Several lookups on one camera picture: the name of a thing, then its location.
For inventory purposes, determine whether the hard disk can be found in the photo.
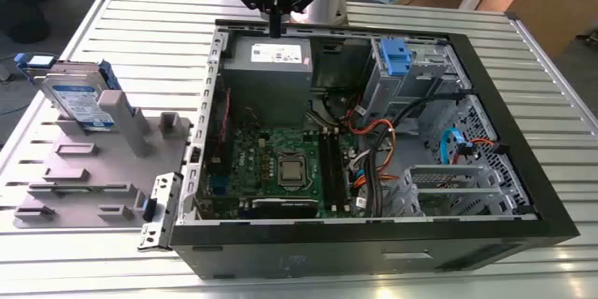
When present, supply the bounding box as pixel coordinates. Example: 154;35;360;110
13;53;125;134

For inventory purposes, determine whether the blue wire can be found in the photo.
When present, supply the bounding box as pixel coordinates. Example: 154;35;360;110
438;126;471;167

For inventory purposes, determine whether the orange wire with black plug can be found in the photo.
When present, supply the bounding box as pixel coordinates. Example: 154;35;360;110
466;139;510;155

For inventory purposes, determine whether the blue drive latch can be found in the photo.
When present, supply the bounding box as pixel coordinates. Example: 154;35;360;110
379;38;415;78

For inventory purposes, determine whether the grey power supply unit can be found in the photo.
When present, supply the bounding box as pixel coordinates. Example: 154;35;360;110
219;36;314;132

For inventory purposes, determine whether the grey metal drive cage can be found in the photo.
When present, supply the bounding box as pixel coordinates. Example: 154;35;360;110
362;36;462;121

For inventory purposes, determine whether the CPU socket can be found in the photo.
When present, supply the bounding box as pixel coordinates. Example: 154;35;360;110
275;151;314;193

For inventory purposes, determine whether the black waste bin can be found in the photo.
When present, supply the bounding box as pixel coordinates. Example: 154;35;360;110
0;0;52;44

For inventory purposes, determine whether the black RAM slot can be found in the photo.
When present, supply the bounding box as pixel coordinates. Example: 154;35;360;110
319;127;338;211
328;127;351;211

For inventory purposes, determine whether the wooden cabinet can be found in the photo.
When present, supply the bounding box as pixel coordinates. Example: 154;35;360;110
481;0;598;58

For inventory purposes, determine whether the silver CPU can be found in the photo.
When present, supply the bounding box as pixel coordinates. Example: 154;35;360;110
279;160;304;183

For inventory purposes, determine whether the green motherboard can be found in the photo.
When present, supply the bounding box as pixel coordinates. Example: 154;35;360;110
200;127;370;219

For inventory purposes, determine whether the grey parts rack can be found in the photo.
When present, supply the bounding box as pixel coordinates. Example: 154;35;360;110
12;89;195;230

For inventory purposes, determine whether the black graphics card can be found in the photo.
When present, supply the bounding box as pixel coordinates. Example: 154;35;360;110
238;197;322;219

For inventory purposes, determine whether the green RAM stick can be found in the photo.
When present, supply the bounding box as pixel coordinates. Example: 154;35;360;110
51;186;107;195

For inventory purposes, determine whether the black PC case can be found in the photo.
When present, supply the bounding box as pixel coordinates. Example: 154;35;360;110
168;18;581;281

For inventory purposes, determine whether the thin red wire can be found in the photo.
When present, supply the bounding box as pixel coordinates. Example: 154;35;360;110
212;87;234;165

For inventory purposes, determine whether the orange wire bundle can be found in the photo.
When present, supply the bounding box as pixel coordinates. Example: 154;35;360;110
347;118;398;188

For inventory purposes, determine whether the black cable bundle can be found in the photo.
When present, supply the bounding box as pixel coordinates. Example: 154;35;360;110
363;94;469;218

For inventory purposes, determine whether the blue floor cable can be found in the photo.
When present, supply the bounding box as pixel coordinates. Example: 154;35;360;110
0;52;29;118

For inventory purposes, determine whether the silver expansion slot bracket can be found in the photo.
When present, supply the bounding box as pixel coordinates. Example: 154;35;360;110
135;172;184;253

